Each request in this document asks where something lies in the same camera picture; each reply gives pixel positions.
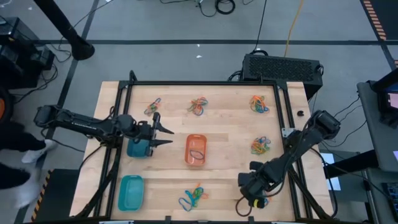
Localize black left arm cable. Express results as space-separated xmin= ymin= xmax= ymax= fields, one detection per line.
xmin=77 ymin=142 xmax=105 ymax=170

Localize coiled black cable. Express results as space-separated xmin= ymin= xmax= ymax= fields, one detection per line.
xmin=198 ymin=0 xmax=236 ymax=18

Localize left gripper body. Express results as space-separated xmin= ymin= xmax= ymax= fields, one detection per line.
xmin=134 ymin=112 xmax=161 ymax=156

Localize white shoe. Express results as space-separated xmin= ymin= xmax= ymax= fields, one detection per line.
xmin=21 ymin=139 xmax=58 ymax=165
xmin=14 ymin=174 xmax=43 ymax=209

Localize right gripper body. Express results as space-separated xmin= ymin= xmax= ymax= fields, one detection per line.
xmin=238 ymin=161 xmax=269 ymax=208

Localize dark teal plastic basket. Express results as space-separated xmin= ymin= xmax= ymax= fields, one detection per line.
xmin=126 ymin=138 xmax=154 ymax=159

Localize black keyboard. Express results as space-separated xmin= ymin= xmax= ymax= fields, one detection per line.
xmin=381 ymin=182 xmax=398 ymax=215

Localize dark laptop screen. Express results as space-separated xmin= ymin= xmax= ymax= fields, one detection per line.
xmin=371 ymin=68 xmax=398 ymax=128

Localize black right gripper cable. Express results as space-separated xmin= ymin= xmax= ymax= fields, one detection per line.
xmin=235 ymin=195 xmax=253 ymax=218

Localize black rubber band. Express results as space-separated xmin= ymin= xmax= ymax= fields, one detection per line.
xmin=189 ymin=149 xmax=206 ymax=161

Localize black mat orange stripes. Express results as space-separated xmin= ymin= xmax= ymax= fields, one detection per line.
xmin=360 ymin=0 xmax=398 ymax=41

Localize black floor cable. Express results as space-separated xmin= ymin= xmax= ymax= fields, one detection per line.
xmin=250 ymin=0 xmax=268 ymax=54

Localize grey desk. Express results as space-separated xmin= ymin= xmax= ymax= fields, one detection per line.
xmin=356 ymin=80 xmax=398 ymax=174

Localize person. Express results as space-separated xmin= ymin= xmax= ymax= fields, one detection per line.
xmin=0 ymin=121 xmax=58 ymax=209

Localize black equipment cart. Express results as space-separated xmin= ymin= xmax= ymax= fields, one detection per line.
xmin=0 ymin=17 xmax=56 ymax=90

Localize orange and black wheel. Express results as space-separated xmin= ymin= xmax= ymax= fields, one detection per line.
xmin=0 ymin=86 xmax=14 ymax=125

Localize light teal plastic basket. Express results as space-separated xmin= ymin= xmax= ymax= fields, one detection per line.
xmin=117 ymin=174 xmax=145 ymax=212

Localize orange plastic basket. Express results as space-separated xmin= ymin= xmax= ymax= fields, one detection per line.
xmin=184 ymin=133 xmax=208 ymax=166

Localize black pole stand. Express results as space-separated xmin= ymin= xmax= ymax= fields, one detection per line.
xmin=32 ymin=0 xmax=96 ymax=62

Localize black computer case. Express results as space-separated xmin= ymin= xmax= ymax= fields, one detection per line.
xmin=241 ymin=53 xmax=325 ymax=100

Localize black mat yellow stripes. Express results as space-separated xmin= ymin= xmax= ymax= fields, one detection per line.
xmin=30 ymin=169 xmax=81 ymax=223

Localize black desk leg bar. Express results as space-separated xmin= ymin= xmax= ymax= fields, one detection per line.
xmin=323 ymin=149 xmax=379 ymax=179

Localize yellow floor cable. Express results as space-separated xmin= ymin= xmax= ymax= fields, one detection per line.
xmin=284 ymin=0 xmax=305 ymax=58

